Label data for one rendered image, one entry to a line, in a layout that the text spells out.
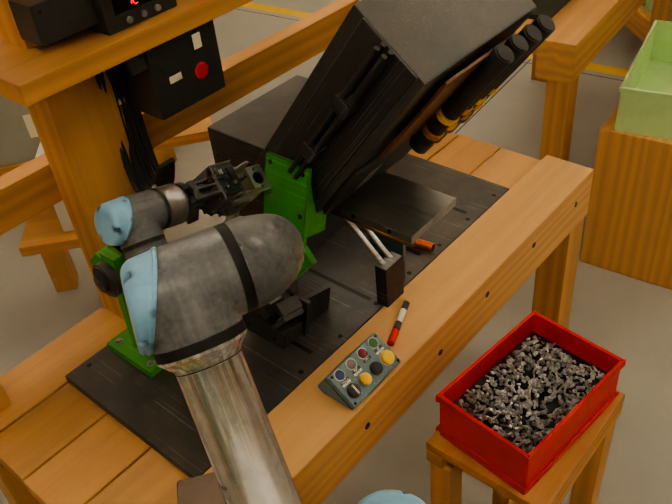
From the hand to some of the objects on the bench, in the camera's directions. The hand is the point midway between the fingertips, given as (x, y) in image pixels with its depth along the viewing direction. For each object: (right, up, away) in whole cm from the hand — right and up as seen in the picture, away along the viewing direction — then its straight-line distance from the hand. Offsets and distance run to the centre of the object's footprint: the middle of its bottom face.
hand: (251, 182), depth 151 cm
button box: (+22, -42, +2) cm, 47 cm away
